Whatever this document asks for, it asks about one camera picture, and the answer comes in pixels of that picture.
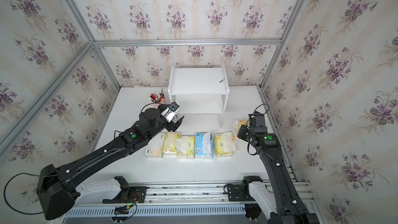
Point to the white tissue pack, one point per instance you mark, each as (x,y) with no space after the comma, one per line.
(155,146)

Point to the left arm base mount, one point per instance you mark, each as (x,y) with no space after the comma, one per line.
(127,193)

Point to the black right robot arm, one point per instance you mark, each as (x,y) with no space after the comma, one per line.
(285,206)

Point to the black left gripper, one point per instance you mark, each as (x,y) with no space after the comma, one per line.
(173,126)

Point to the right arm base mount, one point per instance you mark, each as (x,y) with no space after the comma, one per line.
(240,192)

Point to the orange tissue pack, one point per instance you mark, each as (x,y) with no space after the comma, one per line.
(235,129)

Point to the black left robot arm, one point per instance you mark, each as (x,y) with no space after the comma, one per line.
(57,187)

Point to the pink pen cup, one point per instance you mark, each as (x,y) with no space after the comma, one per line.
(164,102)

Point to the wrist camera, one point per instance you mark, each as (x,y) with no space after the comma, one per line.
(256,123)
(168,111)

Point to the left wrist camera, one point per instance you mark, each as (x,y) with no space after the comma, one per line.
(168,111)

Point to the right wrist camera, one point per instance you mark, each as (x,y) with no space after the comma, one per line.
(256,123)

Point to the blue tissue pack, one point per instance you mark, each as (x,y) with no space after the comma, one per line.
(203,145)

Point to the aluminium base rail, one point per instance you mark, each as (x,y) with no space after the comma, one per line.
(172,200)

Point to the white two-tier shelf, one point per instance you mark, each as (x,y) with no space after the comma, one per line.
(199,90)

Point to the pens in cup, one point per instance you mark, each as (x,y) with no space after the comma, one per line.
(158,97)

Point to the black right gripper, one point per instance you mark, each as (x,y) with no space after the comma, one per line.
(241,132)

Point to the yellow tissue pack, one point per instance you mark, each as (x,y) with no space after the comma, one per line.
(169,143)
(185,147)
(224,145)

